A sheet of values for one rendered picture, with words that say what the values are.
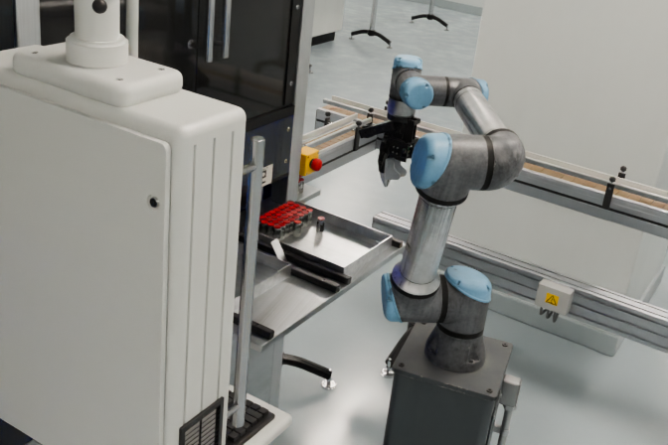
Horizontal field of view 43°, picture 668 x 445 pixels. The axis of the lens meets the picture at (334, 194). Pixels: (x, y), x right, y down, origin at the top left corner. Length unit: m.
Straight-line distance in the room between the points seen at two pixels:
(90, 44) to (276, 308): 0.94
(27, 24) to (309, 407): 1.95
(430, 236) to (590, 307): 1.40
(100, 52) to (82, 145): 0.15
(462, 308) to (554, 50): 1.76
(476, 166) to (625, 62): 1.84
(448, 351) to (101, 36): 1.15
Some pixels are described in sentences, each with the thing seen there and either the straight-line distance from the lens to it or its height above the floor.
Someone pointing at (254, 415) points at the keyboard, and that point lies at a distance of 1.86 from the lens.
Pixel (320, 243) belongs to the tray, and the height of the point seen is 0.88.
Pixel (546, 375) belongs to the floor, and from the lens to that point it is 3.68.
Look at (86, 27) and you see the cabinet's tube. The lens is 1.42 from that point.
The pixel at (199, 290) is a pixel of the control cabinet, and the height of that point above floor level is 1.26.
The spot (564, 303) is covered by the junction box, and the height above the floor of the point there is 0.50.
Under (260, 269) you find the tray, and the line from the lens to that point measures 2.28.
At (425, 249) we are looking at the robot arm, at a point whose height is 1.14.
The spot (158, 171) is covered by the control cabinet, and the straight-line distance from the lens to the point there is 1.29.
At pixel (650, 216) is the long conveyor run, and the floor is 0.90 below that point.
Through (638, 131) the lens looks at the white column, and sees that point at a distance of 3.57.
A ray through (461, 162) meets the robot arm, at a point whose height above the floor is 1.38.
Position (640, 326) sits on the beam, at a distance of 3.18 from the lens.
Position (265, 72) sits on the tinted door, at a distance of 2.38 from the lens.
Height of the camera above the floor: 1.98
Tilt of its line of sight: 23 degrees down
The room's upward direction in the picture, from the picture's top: 6 degrees clockwise
